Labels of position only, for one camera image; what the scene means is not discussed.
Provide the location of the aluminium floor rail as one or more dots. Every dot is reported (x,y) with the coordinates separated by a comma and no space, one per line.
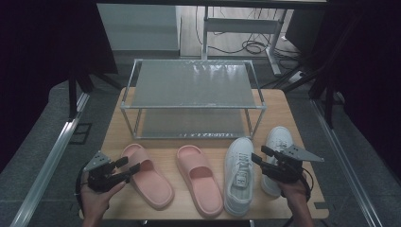
(47,160)
(346,164)

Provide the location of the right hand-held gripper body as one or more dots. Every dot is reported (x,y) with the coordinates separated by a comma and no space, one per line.
(285,170)

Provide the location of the dark curtain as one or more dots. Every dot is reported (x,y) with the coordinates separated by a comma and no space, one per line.
(369,78)
(38,63)

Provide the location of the person's right hand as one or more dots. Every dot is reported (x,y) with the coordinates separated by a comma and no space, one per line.
(294,192)

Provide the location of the metal two-tier shoe rack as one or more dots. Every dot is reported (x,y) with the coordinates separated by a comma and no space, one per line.
(192,83)

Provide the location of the white power strip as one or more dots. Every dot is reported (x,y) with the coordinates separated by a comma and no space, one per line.
(297,76)

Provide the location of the black square floor plate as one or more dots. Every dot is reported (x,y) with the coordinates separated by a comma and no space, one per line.
(80,133)

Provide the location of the white cabinet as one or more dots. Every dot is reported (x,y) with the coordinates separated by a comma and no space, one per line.
(138,28)

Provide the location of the pink slipper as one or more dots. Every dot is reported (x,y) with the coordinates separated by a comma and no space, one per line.
(151,186)
(201,192)

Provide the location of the white sneaker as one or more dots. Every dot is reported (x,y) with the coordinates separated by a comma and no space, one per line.
(239,189)
(277,137)

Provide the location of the black metal stand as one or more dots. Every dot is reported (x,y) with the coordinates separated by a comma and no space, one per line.
(73,94)
(329,104)

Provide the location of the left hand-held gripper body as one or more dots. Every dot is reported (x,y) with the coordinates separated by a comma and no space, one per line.
(101,179)

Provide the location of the person's left hand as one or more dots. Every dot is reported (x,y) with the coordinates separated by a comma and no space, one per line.
(94,203)

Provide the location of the white metal frame desk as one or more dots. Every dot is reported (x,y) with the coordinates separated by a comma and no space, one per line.
(239,25)

